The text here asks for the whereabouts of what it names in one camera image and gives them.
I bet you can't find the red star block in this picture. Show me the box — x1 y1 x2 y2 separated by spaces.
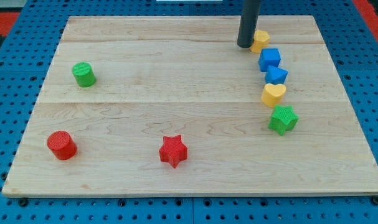
159 135 188 169

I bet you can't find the green star block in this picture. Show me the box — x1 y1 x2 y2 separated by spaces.
268 105 299 136

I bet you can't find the light wooden board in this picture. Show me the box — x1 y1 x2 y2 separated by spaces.
2 16 378 198

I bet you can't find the yellow heart block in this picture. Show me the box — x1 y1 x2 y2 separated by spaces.
261 83 286 108

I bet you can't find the blue triangular block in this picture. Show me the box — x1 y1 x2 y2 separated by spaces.
264 65 288 85

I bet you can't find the blue cube block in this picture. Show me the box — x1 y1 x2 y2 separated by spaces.
258 48 281 72

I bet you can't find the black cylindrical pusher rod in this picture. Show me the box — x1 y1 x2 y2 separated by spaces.
237 0 261 48

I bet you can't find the yellow hexagon block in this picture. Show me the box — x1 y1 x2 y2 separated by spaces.
250 30 270 54

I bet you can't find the green cylinder block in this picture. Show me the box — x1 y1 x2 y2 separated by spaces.
72 62 96 87

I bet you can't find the red cylinder block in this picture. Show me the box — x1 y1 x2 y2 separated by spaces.
47 130 77 160

